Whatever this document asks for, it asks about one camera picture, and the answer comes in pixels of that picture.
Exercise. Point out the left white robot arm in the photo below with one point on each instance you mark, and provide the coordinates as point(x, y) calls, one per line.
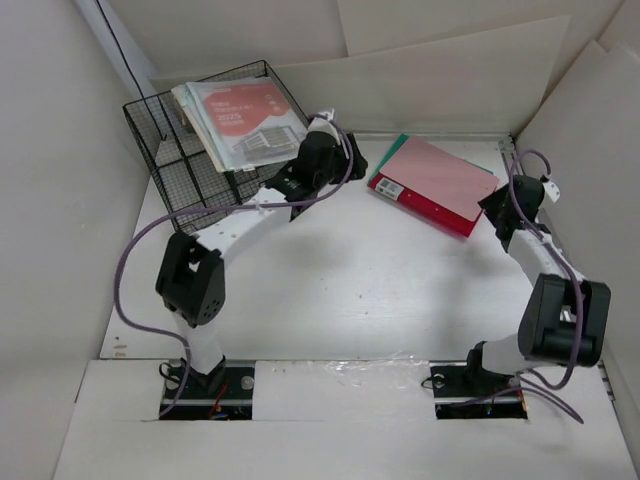
point(191, 280)

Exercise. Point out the green plastic folder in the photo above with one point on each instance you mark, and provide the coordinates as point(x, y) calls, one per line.
point(400, 140)

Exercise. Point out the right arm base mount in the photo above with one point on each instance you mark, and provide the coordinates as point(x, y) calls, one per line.
point(463, 390)

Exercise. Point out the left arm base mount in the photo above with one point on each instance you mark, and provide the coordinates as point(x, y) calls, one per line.
point(224, 395)

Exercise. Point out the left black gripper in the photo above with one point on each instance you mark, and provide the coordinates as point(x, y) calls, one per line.
point(357, 163)

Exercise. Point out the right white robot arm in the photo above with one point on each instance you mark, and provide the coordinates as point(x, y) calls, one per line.
point(564, 321)

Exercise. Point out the black wire mesh organizer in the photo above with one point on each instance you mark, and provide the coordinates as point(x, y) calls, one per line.
point(180, 167)

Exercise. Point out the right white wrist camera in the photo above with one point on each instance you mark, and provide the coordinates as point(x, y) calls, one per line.
point(551, 190)

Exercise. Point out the clear sleeve map brochure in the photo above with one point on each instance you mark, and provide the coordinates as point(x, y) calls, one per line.
point(195, 130)

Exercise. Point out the clear sleeve orange 2025 brochure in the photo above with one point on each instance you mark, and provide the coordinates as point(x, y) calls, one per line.
point(245, 123)

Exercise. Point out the pink paper folder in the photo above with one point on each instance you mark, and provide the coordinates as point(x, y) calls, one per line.
point(441, 177)

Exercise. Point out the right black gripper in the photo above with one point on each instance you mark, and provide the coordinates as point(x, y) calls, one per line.
point(491, 202)

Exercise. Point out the red plastic folder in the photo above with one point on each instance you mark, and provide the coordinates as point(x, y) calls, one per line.
point(427, 209)

